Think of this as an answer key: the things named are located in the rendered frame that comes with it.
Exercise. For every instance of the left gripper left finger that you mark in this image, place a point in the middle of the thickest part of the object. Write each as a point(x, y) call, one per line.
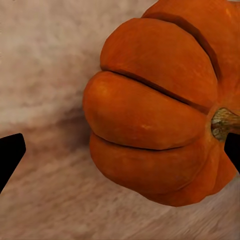
point(12, 150)

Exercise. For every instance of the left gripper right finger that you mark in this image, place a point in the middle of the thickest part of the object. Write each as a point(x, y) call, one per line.
point(232, 149)

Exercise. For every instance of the pumpkin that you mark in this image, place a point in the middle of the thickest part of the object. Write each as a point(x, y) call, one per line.
point(166, 99)

